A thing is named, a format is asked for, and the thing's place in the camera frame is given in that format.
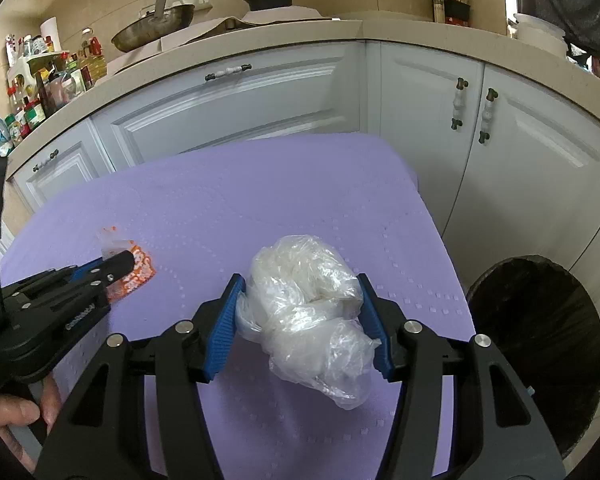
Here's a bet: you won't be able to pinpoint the clear orange printed wrapper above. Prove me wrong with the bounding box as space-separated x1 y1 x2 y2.
97 226 156 304

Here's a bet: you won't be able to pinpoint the clear plastic bag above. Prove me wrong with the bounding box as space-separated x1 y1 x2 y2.
235 235 381 411

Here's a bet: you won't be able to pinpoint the black trash bin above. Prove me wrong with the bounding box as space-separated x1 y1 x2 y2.
466 255 600 456

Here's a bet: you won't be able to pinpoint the person left hand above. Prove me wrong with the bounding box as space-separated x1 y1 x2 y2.
0 374 62 472

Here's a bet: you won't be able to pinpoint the purple tablecloth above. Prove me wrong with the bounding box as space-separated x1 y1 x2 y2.
0 133 474 479

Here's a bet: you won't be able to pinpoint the white corner cabinets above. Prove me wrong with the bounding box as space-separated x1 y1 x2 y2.
8 39 600 434

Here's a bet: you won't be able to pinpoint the white spice rack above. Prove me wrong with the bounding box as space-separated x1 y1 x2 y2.
7 51 70 108

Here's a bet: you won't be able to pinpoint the cooking oil bottle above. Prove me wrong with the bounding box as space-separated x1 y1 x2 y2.
81 27 107 84

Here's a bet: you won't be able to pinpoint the steel wok pan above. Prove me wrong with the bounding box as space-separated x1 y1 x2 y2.
111 0 195 53

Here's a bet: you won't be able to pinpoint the red black utensil holder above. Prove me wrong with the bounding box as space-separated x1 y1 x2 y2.
444 0 470 27

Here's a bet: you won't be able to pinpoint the white lidded bowl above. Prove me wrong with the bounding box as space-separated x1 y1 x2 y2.
508 13 568 58

